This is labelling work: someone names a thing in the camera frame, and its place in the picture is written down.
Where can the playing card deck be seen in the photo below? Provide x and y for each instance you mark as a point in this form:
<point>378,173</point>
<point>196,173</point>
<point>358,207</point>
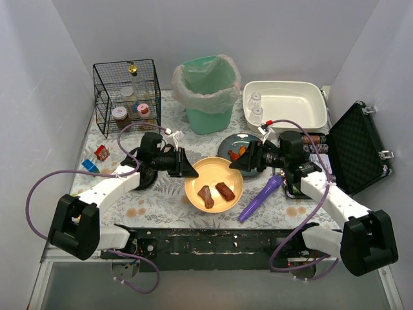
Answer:
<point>323,162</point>

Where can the pink bin liner bag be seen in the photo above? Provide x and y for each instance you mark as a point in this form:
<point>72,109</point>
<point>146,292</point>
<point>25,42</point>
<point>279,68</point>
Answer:
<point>180,87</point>

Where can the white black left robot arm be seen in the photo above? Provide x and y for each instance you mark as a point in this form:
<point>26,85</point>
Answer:
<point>76,226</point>

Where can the red tan chip stack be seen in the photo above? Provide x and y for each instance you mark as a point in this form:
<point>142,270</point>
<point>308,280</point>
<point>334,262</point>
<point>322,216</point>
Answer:
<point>316,139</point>

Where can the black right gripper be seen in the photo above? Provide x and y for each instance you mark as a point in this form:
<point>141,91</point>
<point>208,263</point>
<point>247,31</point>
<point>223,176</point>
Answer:
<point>253,156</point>

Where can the pink lid spice jar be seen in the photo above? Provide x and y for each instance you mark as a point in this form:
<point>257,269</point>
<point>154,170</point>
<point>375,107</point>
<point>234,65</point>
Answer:
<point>145,116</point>

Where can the clear jar blue label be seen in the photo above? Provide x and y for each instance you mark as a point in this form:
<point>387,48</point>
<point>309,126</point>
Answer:
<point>129,98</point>

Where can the orange chicken wing left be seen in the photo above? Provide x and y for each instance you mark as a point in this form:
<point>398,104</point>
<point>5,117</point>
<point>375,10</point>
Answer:
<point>234,155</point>

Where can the purple toy microphone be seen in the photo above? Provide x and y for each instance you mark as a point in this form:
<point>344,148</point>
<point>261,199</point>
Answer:
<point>272,185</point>

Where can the brown meat piece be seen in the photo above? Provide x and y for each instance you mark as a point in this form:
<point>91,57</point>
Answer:
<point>206,196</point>
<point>225,191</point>

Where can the green trash bin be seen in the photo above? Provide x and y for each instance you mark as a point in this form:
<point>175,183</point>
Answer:
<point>204,123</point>

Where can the white rectangular basin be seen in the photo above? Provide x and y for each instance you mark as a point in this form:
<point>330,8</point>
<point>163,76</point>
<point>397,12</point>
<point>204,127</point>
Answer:
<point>300,102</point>

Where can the glass bottle gold cap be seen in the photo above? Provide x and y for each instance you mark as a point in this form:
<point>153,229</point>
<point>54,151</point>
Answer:
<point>138,83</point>

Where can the brown jar white lid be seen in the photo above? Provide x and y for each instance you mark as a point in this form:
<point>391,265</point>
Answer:
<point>121,117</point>

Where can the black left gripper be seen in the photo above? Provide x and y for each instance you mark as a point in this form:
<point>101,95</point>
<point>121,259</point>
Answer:
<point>177,161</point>

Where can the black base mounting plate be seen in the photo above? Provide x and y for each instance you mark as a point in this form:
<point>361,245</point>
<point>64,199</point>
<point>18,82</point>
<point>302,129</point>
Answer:
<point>202,249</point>

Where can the yellow plastic plate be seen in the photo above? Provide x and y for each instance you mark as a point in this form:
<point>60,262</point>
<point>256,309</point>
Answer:
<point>214,170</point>

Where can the orange chicken wing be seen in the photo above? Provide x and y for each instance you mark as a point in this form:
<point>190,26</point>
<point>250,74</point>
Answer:
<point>234,155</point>
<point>242,150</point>

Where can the floral table mat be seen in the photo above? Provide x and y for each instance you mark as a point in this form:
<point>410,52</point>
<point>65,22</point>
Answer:
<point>166,205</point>

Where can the blue glazed ceramic plate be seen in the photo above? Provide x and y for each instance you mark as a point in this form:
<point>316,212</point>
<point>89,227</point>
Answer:
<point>234,142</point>

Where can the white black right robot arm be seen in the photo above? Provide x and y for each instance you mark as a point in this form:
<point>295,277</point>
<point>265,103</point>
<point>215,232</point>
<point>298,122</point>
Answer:
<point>339,226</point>

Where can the black poker chip case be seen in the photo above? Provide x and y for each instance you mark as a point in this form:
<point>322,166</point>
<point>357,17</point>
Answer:
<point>357,155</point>

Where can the red owl toy block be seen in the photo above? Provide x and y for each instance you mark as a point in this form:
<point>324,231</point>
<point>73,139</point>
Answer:
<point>102,153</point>

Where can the blue toy brick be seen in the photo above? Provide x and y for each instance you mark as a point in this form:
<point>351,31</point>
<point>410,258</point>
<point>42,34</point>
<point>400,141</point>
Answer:
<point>90,166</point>

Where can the brown meat piece right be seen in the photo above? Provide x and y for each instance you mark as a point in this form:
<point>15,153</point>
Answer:
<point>225,191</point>

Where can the brown meat piece left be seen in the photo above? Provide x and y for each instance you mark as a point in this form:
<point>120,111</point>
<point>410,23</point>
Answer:
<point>206,196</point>

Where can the black small plate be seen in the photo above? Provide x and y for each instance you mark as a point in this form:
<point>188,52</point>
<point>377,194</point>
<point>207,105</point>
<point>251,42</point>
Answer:
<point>147,179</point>

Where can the clear cup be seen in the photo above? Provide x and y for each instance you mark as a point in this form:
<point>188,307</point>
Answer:
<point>256,115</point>
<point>255,100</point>

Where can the black wire cage rack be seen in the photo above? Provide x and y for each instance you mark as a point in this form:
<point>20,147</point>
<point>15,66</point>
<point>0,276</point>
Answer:
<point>109,78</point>

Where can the orange chicken wing right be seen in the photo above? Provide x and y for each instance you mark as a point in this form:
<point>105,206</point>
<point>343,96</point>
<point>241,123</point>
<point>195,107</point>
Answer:
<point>242,150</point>

